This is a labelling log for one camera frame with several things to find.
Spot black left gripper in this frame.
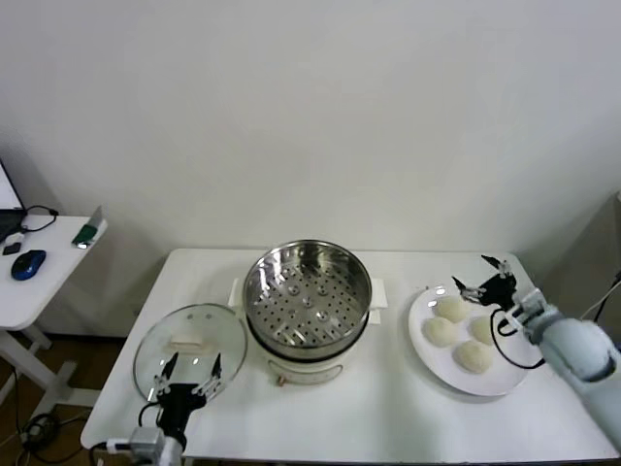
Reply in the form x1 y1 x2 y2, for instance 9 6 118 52
147 352 226 448

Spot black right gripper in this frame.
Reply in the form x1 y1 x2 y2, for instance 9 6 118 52
450 254 520 310

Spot white steamed baozi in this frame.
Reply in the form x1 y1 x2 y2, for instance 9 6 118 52
424 317 460 349
436 296 471 324
452 340 494 375
468 315 497 346

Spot round glass pot lid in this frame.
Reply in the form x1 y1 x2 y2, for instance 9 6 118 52
133 303 248 412

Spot perforated steel steamer basket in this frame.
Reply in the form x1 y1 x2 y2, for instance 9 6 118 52
228 239 390 360

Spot large white plate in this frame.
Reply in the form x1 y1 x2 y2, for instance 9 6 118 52
407 284 532 397

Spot cream electric cooking pot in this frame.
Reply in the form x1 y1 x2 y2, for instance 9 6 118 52
242 310 382 387

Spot green circuit board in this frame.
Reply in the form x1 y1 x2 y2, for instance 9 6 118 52
71 206 106 250

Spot white side desk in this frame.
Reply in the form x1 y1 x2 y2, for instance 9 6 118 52
0 215 109 409

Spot blue computer mouse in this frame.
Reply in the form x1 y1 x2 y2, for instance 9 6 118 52
10 250 48 282

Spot black laptop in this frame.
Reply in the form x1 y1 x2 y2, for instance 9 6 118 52
0 157 26 244

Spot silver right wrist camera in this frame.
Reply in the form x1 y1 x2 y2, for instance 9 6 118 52
504 288 547 331

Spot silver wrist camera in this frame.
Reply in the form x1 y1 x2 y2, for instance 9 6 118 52
504 288 547 331
128 426 169 460

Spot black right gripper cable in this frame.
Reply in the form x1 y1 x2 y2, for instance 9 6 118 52
489 308 547 370

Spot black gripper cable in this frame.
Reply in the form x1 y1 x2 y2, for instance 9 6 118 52
489 308 547 370
138 402 164 429

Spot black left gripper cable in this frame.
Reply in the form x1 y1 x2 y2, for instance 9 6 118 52
138 402 164 429

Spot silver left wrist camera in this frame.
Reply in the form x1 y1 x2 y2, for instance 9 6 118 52
128 426 169 460

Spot white tipped camera cable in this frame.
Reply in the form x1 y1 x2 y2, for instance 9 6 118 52
90 439 131 456

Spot white wall cable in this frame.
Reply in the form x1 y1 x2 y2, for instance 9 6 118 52
579 289 612 322

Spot black wall cable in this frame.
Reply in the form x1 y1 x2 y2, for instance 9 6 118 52
600 272 621 313

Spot floor cable bundle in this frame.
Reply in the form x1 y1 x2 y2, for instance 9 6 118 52
16 410 93 465

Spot black laptop cable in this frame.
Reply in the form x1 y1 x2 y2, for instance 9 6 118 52
18 205 60 234

